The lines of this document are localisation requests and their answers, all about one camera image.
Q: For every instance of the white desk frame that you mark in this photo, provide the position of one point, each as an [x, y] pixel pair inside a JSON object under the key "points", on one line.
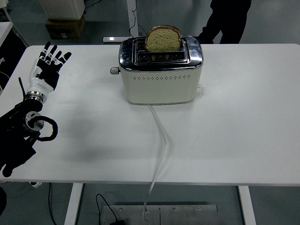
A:
{"points": [[132, 18]]}

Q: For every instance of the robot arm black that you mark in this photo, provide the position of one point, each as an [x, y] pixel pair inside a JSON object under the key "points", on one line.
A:
{"points": [[14, 131]]}

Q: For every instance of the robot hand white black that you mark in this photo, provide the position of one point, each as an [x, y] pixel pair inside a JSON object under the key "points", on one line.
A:
{"points": [[38, 82]]}

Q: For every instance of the cream chrome two-slot toaster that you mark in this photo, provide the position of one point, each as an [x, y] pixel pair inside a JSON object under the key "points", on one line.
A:
{"points": [[161, 89]]}

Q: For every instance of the small white side table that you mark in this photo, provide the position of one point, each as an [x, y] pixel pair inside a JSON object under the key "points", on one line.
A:
{"points": [[4, 29]]}

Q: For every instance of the grey toaster lever knob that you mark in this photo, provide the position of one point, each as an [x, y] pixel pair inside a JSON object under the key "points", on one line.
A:
{"points": [[114, 70]]}

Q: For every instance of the brown bread slice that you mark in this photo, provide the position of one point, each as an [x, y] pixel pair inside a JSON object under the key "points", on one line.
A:
{"points": [[162, 39]]}

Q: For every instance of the brown cardboard box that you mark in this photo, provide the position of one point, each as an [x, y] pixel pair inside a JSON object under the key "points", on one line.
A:
{"points": [[65, 29]]}

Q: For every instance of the grey metal plate with screws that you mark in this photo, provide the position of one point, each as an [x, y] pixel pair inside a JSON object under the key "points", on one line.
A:
{"points": [[187, 215]]}

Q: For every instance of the person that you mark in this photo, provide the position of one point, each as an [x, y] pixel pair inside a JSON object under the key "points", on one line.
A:
{"points": [[232, 18]]}

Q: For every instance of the white box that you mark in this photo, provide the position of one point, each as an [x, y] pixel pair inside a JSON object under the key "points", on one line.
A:
{"points": [[63, 9]]}

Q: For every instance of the small white black device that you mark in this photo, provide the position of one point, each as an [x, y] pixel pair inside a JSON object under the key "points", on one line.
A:
{"points": [[35, 185]]}

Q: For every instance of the white table leg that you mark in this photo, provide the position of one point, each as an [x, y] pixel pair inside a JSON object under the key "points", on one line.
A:
{"points": [[247, 206], [73, 204]]}

